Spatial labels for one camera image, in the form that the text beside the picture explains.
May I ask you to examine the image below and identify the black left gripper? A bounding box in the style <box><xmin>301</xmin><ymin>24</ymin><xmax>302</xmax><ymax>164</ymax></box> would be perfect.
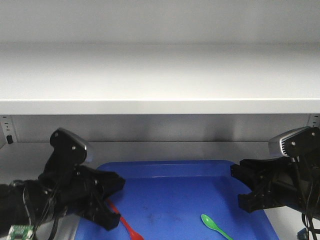
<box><xmin>38</xmin><ymin>166</ymin><xmax>126</xmax><ymax>231</ymax></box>

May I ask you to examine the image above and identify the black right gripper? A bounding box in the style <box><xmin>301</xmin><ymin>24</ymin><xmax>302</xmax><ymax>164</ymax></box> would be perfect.
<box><xmin>230</xmin><ymin>157</ymin><xmax>300</xmax><ymax>213</ymax></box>

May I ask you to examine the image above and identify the red plastic spoon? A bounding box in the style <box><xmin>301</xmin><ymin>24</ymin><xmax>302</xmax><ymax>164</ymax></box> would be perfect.
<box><xmin>106</xmin><ymin>198</ymin><xmax>144</xmax><ymax>240</ymax></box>

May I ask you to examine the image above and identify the green plastic spoon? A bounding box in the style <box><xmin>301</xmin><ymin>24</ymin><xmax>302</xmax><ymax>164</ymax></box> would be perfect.
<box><xmin>200</xmin><ymin>214</ymin><xmax>233</xmax><ymax>240</ymax></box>

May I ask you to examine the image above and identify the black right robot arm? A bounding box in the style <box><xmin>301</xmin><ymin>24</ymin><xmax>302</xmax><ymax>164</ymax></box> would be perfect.
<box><xmin>230</xmin><ymin>155</ymin><xmax>320</xmax><ymax>219</ymax></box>

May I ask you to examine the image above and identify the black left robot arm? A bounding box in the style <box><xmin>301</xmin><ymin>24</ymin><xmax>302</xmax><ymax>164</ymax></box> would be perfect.
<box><xmin>0</xmin><ymin>165</ymin><xmax>126</xmax><ymax>236</ymax></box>

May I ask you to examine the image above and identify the grey metal cabinet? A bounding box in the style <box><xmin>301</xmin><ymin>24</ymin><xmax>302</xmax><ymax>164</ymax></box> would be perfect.
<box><xmin>0</xmin><ymin>0</ymin><xmax>320</xmax><ymax>240</ymax></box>

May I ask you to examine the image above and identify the blue plastic tray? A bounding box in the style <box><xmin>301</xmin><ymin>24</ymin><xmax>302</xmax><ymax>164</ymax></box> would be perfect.
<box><xmin>73</xmin><ymin>159</ymin><xmax>281</xmax><ymax>240</ymax></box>

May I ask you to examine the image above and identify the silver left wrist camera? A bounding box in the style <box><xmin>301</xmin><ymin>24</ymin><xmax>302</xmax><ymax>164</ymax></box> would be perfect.
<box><xmin>45</xmin><ymin>127</ymin><xmax>94</xmax><ymax>174</ymax></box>

